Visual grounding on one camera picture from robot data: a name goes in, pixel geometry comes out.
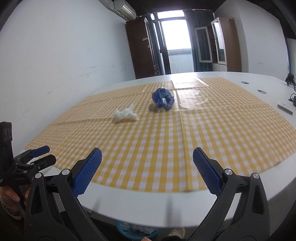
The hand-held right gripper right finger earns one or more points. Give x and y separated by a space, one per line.
207 171

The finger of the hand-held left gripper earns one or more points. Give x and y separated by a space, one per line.
39 151
45 162

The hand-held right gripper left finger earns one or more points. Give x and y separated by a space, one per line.
89 171

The small white tissue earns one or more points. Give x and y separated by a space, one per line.
124 114

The blue plastic basket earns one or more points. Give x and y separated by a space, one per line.
124 228

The blue wrapper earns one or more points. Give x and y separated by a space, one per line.
160 95

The person's left hand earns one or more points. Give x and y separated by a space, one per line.
8 193

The yellow checkered tablecloth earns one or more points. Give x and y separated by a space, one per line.
150 143

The person's white shoe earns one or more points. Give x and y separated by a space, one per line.
177 232

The flat remote control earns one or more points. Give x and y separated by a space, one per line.
285 107

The small black device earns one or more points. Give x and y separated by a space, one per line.
290 78

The glass door cabinet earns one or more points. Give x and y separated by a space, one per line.
229 46

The brown wardrobe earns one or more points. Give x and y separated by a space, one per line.
138 48

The balcony door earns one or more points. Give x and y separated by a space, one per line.
177 32

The dark curtain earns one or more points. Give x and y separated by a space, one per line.
198 20

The white air conditioner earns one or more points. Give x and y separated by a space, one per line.
124 8

